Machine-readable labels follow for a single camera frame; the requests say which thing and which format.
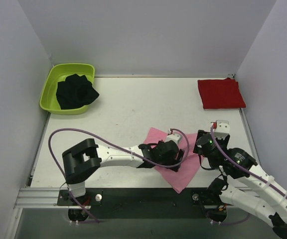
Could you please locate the pink t shirt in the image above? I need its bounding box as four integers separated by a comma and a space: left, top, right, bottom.
144, 127, 200, 194

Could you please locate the red t shirt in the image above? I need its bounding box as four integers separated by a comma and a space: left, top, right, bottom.
198, 78, 246, 110

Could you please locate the green plastic basin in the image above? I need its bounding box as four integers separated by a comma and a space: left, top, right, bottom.
39, 63, 95, 115

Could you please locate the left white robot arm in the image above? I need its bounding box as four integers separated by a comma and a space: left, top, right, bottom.
62, 138, 184, 205

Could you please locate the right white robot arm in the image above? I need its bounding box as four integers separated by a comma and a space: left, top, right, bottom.
193, 130, 287, 239

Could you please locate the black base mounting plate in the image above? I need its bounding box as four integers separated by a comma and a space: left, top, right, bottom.
56, 187, 236, 220

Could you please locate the black t shirt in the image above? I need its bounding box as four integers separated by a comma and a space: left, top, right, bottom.
56, 74, 100, 110

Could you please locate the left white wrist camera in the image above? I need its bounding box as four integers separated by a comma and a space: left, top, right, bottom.
165, 128, 182, 145

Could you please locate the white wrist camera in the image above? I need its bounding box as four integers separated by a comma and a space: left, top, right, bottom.
165, 128, 182, 145
211, 120, 230, 140

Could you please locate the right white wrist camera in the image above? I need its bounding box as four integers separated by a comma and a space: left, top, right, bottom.
211, 120, 230, 140

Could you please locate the aluminium extrusion rail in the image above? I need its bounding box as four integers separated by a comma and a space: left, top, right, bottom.
14, 187, 59, 209

